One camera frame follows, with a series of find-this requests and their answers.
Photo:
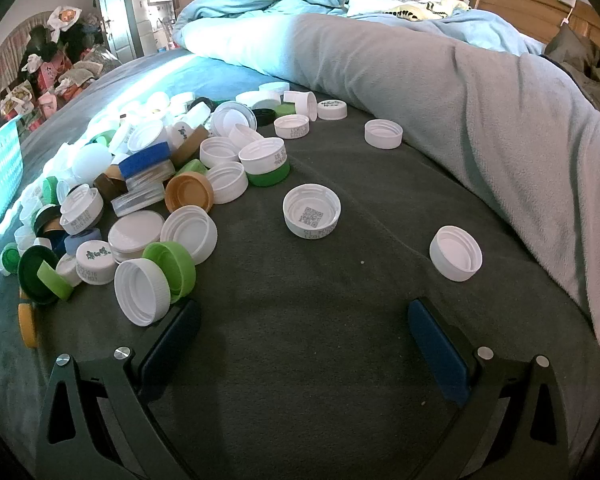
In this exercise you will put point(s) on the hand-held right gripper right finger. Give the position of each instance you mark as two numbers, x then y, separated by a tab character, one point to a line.
440	350

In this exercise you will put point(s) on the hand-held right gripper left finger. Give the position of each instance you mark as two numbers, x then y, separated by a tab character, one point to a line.
172	345

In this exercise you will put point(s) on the pile of plastic bottle caps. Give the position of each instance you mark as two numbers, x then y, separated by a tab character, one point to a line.
130	235

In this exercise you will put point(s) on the light blue plastic basket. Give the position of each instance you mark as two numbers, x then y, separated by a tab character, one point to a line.
0	175

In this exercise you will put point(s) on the plain white bottle cap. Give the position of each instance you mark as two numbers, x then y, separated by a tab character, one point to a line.
455	252
383	133

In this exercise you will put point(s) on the dark grey bed sheet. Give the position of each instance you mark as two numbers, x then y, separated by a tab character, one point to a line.
305	335

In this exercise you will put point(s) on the white cap with code print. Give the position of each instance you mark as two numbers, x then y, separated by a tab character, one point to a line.
311	210

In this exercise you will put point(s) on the light blue grey duvet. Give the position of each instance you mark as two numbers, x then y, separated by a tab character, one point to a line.
430	110

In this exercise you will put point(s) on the heap of bags and packages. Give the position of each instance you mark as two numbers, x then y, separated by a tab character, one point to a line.
60	65

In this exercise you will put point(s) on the olive green garment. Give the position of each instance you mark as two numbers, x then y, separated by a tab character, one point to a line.
585	65

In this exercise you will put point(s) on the arched woven panel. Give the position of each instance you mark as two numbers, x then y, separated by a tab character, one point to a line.
10	55

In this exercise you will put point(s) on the grey metal door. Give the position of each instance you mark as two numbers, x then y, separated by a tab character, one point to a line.
117	10

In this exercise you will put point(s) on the yellow black patterned garment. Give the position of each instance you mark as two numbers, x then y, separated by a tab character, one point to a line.
430	10

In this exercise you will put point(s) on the wooden headboard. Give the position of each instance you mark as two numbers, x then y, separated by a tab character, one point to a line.
520	10

